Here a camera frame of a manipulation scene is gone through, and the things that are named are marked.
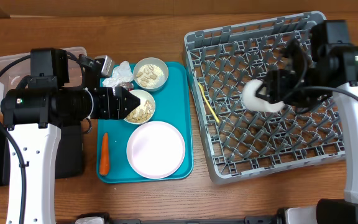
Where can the crumpled white napkin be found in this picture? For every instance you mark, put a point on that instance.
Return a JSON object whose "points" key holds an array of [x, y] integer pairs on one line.
{"points": [[120, 74]]}

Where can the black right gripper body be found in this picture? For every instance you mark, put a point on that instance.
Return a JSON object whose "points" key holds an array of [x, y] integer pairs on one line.
{"points": [[280, 83]]}

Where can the yellow plastic spoon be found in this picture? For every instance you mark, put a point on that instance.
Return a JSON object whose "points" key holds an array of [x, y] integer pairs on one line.
{"points": [[208, 104]]}

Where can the grey dishwasher rack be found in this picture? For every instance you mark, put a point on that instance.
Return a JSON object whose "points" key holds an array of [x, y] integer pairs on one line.
{"points": [[248, 144]]}

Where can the black waste tray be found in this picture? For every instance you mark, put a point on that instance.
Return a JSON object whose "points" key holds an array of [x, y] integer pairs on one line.
{"points": [[70, 160]]}

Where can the clear plastic bin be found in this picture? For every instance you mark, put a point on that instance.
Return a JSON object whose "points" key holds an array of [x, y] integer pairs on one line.
{"points": [[14, 75]]}

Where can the white paper cup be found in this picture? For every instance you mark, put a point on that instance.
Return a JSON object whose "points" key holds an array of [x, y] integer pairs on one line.
{"points": [[251, 102]]}

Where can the white bowl with peanuts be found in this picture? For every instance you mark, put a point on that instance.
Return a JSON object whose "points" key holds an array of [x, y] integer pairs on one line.
{"points": [[144, 111]]}

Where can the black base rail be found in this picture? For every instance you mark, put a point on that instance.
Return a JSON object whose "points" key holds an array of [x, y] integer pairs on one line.
{"points": [[328, 211]]}

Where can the orange carrot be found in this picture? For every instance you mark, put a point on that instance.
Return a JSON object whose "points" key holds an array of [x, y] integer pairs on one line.
{"points": [[104, 162]]}

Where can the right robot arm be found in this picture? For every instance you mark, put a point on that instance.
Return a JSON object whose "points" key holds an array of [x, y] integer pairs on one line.
{"points": [[334, 74]]}

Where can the crumpled foil wrapper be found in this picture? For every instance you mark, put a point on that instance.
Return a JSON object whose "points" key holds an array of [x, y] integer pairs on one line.
{"points": [[127, 86]]}

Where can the grey bowl with peanuts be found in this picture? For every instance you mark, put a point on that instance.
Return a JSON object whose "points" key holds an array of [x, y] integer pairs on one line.
{"points": [[150, 74]]}

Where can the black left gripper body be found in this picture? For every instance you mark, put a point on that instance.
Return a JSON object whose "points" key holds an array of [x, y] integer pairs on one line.
{"points": [[102, 104]]}

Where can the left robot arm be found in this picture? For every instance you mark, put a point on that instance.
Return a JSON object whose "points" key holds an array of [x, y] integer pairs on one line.
{"points": [[61, 89]]}

